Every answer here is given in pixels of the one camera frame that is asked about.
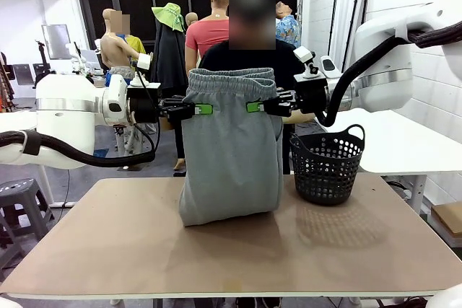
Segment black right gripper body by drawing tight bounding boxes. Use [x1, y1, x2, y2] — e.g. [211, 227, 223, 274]
[294, 78, 330, 115]

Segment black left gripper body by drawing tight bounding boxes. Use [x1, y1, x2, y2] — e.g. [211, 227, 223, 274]
[126, 87, 162, 125]

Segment grey training pants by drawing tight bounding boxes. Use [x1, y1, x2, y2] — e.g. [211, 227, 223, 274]
[178, 67, 284, 228]

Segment dark grey perforated basket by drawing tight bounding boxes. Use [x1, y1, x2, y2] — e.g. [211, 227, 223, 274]
[289, 123, 366, 206]

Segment person's left forearm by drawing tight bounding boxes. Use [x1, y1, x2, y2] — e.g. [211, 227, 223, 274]
[290, 112, 319, 126]

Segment mannequin in black coat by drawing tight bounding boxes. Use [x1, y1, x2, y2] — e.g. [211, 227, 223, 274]
[150, 22, 189, 172]

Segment person in black t-shirt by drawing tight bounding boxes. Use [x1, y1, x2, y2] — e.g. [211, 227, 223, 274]
[194, 0, 318, 308]

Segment person in yellow shirt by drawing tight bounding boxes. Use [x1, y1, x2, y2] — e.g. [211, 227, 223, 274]
[110, 10, 149, 78]

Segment bare mannequin, grey patterned trousers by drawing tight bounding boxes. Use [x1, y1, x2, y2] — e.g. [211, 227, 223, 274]
[100, 8, 146, 172]

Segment mannequin in blue floral shirt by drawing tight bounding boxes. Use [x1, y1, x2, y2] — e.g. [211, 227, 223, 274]
[275, 0, 302, 50]

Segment tan mannequin with red top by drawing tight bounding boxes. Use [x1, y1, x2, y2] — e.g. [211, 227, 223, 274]
[184, 0, 232, 75]

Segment red crop top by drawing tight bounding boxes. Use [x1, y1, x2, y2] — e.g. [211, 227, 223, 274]
[184, 15, 232, 63]

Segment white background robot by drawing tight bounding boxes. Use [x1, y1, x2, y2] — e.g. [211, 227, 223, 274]
[66, 41, 106, 75]

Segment green bucket hat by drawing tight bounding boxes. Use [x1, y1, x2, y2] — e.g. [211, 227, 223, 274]
[151, 2, 187, 33]

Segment white rectangular table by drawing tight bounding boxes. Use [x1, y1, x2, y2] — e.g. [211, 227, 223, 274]
[310, 107, 462, 216]

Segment white desk with T-feet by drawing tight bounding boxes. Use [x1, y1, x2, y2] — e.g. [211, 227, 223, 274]
[35, 164, 76, 209]

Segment grey plastic stool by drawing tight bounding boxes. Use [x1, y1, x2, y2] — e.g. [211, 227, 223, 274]
[0, 177, 56, 242]
[0, 210, 26, 281]

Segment brown cardboard box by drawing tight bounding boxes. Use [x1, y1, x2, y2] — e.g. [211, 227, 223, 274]
[430, 201, 462, 248]

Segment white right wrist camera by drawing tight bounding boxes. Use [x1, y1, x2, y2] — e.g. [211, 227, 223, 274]
[292, 46, 326, 82]

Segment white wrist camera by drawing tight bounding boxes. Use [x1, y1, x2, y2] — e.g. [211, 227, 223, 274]
[292, 46, 326, 82]
[128, 52, 162, 89]

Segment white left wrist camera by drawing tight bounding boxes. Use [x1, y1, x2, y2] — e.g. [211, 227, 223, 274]
[128, 52, 162, 89]

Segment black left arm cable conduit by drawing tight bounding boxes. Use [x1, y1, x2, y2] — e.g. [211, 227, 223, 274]
[0, 120, 162, 169]

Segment grey wall panel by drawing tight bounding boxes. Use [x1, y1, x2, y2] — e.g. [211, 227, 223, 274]
[40, 23, 71, 61]

